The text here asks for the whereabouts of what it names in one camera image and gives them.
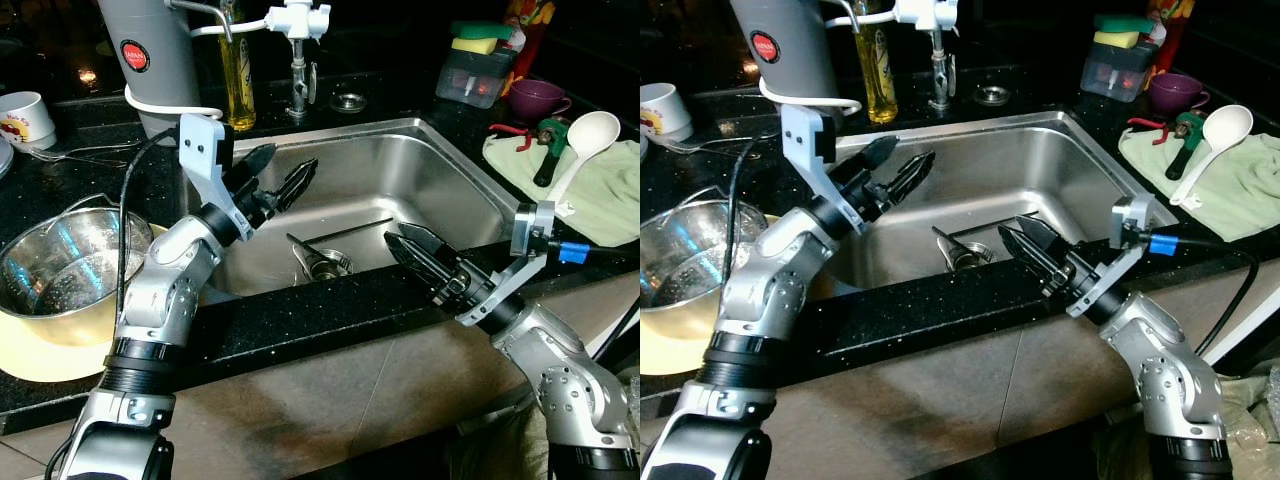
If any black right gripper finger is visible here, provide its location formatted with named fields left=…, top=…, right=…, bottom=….
left=400, top=222, right=464, bottom=272
left=385, top=235, right=450, bottom=302
left=1013, top=215, right=1075, bottom=265
left=998, top=227, right=1062, bottom=295

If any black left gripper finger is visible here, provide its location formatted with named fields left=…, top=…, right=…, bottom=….
left=270, top=159, right=319, bottom=212
left=235, top=143, right=278, bottom=190
left=888, top=150, right=938, bottom=205
left=855, top=135, right=900, bottom=180

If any shiny steel pot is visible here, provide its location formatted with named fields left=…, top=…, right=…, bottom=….
left=0, top=207, right=156, bottom=346
left=640, top=198, right=771, bottom=341

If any steel sink drain strainer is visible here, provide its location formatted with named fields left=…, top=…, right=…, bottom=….
left=292, top=243, right=353, bottom=281
left=935, top=235, right=996, bottom=271

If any stainless steel sink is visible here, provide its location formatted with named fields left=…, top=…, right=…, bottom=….
left=180, top=117, right=521, bottom=301
left=790, top=110, right=1181, bottom=291

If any yellow oil bottle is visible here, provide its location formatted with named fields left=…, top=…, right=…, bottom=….
left=853, top=0, right=898, bottom=125
left=218, top=0, right=258, bottom=133

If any chrome faucet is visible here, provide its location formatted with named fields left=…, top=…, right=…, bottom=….
left=925, top=28, right=959, bottom=113
left=288, top=35, right=319, bottom=123

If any grey cylinder water filter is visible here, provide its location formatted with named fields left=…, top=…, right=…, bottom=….
left=730, top=0, right=839, bottom=116
left=97, top=0, right=204, bottom=136

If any chrome filter spout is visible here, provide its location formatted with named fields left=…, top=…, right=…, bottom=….
left=805, top=0, right=867, bottom=31
left=168, top=0, right=236, bottom=43

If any white tap fitting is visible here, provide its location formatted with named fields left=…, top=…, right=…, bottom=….
left=893, top=0, right=961, bottom=31
left=265, top=0, right=331, bottom=41

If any steel fork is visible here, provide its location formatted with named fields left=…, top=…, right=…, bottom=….
left=40, top=140, right=151, bottom=166
left=665, top=130, right=781, bottom=156

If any clear sponge holder dispenser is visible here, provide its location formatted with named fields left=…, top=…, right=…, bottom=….
left=437, top=45, right=516, bottom=109
left=1080, top=38, right=1159, bottom=103

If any light green towel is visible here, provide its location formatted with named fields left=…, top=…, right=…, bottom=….
left=483, top=130, right=641, bottom=248
left=1118, top=125, right=1280, bottom=243

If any purple cup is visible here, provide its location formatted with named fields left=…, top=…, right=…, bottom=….
left=1147, top=73, right=1211, bottom=116
left=507, top=79, right=574, bottom=126

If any white plastic ladle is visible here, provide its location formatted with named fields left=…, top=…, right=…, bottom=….
left=548, top=110, right=623, bottom=219
left=1170, top=104, right=1254, bottom=211

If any clear bubble wrap sheet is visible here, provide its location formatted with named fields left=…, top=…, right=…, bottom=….
left=1215, top=365, right=1280, bottom=461

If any yellow green sponge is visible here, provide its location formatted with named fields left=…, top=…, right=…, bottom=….
left=450, top=20, right=513, bottom=56
left=1092, top=14, right=1154, bottom=49

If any cream yellow plate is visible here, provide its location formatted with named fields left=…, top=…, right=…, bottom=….
left=640, top=280, right=721, bottom=406
left=0, top=225, right=171, bottom=383

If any white printed mug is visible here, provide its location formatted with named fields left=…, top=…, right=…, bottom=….
left=0, top=91, right=57, bottom=149
left=640, top=82, right=693, bottom=143

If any red yellow packet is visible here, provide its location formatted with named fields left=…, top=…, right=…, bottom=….
left=1148, top=0, right=1196, bottom=76
left=505, top=0, right=556, bottom=81

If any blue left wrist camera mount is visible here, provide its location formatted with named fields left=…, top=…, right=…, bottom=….
left=178, top=113, right=253, bottom=241
left=780, top=103, right=866, bottom=236

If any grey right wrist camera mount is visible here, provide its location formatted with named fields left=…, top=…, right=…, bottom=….
left=1065, top=193, right=1161, bottom=319
left=457, top=200, right=558, bottom=328

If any white hose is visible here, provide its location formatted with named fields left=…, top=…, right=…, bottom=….
left=758, top=10, right=901, bottom=113
left=124, top=18, right=271, bottom=119

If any black cable with blue tape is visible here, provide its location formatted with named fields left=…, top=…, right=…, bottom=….
left=1143, top=232, right=1261, bottom=356
left=553, top=240, right=641, bottom=361

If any red handled tool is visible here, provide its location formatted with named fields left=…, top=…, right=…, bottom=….
left=488, top=120, right=541, bottom=151
left=1127, top=115, right=1176, bottom=146

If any dark green handled tool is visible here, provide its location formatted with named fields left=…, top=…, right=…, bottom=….
left=1165, top=112, right=1206, bottom=181
left=533, top=118, right=571, bottom=188

